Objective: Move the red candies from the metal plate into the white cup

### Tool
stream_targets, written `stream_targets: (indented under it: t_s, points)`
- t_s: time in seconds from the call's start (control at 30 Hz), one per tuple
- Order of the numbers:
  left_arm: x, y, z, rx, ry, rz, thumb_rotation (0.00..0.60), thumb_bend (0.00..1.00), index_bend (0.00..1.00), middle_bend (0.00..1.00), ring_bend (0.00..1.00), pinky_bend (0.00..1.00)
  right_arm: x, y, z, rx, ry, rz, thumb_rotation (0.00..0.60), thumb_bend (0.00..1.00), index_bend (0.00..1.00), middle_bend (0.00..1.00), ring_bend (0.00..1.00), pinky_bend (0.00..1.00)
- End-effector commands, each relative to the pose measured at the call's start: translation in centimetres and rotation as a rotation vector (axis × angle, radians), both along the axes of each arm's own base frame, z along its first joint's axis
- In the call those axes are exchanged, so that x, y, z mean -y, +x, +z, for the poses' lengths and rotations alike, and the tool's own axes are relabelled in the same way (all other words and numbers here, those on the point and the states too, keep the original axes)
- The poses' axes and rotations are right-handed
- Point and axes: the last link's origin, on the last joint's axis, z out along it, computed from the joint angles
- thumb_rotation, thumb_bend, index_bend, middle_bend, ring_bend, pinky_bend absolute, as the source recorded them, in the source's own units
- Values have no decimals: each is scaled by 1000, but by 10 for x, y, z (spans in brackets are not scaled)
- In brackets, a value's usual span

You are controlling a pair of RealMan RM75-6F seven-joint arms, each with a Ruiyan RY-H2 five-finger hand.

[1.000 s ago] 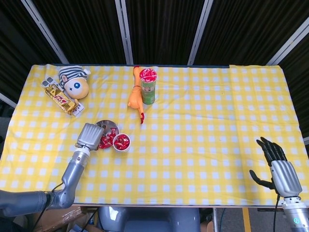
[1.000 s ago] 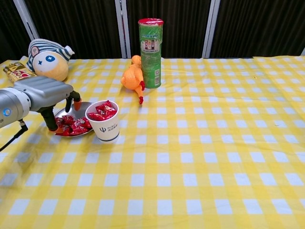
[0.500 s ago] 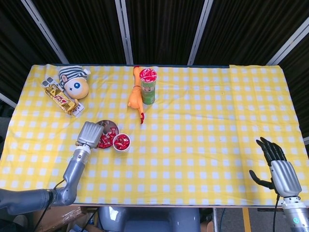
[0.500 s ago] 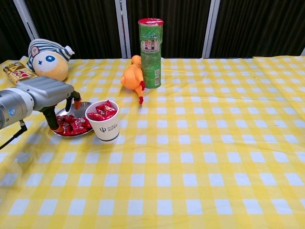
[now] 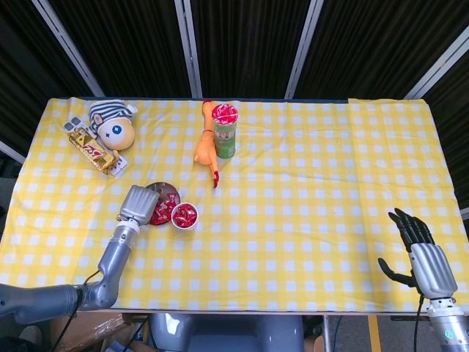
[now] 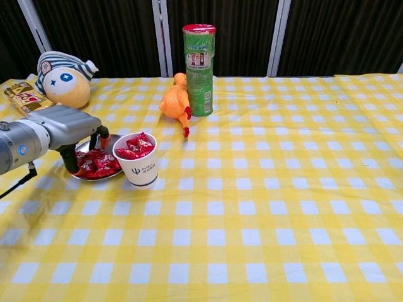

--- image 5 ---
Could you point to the yellow checkered tablecloth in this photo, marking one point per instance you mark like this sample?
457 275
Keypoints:
293 220

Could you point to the white paper cup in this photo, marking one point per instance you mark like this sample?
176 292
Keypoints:
184 227

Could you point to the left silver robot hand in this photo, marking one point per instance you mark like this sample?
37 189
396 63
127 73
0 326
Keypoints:
139 205

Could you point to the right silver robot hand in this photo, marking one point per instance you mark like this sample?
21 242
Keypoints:
432 269

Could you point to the plush toy striped hat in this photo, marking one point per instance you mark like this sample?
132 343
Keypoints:
115 132

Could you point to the orange rubber chicken toy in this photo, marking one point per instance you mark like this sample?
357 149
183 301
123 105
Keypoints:
205 146

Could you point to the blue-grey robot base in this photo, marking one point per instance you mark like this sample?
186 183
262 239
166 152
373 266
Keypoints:
227 333

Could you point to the green chips can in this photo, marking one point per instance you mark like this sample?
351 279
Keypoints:
225 141

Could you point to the silver partition post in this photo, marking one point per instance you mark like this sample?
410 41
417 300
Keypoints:
436 67
304 47
66 44
187 47
465 213
11 152

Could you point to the red candy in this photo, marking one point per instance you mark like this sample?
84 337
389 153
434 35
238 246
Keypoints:
179 219
185 209
170 211
154 219
164 218
190 218
161 207
171 199

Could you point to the brown cardboard box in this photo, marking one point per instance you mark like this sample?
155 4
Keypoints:
106 328

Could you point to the white remote grey buttons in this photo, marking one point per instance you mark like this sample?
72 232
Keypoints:
73 122

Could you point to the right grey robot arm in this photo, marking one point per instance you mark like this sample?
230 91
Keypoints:
448 330

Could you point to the round metal plate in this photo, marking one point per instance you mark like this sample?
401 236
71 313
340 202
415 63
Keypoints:
165 188

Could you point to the gold chocolate bar pack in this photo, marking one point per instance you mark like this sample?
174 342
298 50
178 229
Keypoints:
91 150

